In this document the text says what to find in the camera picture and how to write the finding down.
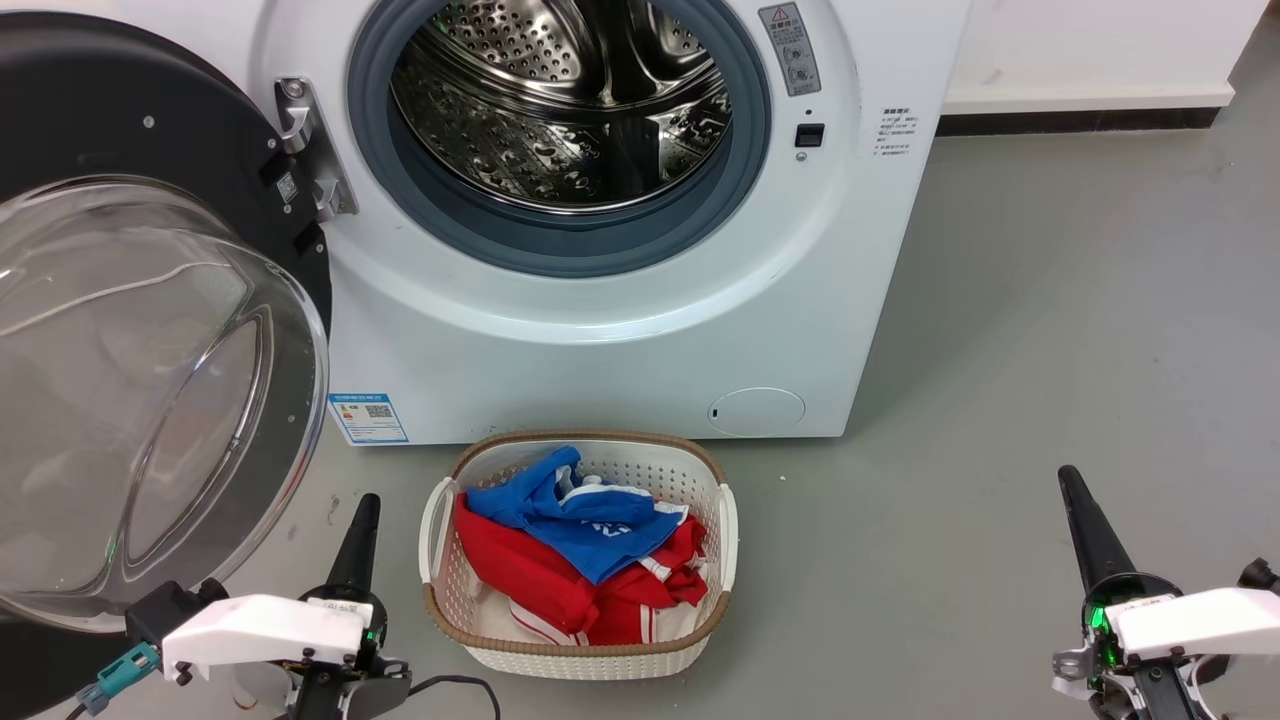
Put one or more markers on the perforated steel washer drum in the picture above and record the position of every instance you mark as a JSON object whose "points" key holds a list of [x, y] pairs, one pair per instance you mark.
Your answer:
{"points": [[520, 130]]}

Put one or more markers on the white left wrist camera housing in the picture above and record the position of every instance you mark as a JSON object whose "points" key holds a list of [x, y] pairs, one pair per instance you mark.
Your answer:
{"points": [[260, 630]]}

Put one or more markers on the black door latch socket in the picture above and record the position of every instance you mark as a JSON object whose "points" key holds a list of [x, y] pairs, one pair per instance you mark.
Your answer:
{"points": [[809, 135]]}

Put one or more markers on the silver metal door hinge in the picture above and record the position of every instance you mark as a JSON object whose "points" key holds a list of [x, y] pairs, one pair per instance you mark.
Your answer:
{"points": [[320, 150]]}

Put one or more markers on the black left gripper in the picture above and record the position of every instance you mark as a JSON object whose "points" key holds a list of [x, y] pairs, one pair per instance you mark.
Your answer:
{"points": [[340, 695]]}

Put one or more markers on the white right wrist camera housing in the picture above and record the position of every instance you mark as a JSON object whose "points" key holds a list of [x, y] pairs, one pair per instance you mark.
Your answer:
{"points": [[1200, 620]]}

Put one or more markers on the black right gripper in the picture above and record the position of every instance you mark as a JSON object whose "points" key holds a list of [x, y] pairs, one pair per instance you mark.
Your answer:
{"points": [[1150, 690]]}

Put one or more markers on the white front-load washing machine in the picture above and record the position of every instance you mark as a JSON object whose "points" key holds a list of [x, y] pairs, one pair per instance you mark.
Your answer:
{"points": [[600, 370]]}

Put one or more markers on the black round glass washer door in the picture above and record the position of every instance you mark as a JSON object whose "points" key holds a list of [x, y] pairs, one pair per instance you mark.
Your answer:
{"points": [[150, 400]]}

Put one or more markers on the round white filter cover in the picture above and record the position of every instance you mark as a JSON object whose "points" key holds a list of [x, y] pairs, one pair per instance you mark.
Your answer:
{"points": [[757, 412]]}

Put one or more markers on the small printed text label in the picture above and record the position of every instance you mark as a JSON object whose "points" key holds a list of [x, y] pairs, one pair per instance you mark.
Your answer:
{"points": [[896, 132]]}

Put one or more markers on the white woven-rim laundry basket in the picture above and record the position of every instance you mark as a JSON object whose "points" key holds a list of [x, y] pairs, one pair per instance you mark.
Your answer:
{"points": [[590, 660]]}

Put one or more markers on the blue energy label sticker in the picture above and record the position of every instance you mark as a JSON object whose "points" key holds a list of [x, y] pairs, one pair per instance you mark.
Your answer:
{"points": [[368, 418]]}

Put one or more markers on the blue garment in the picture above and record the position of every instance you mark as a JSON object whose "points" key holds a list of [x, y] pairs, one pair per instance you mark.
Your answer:
{"points": [[595, 540]]}

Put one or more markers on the grey warning sticker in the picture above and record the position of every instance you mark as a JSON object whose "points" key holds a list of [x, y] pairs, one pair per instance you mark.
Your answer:
{"points": [[790, 50]]}

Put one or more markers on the red garment with white stripes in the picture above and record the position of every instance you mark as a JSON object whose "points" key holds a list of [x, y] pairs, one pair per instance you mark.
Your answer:
{"points": [[520, 570]]}

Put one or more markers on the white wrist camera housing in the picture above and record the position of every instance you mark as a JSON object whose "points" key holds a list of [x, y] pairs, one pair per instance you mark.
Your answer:
{"points": [[1200, 620], [260, 630]]}

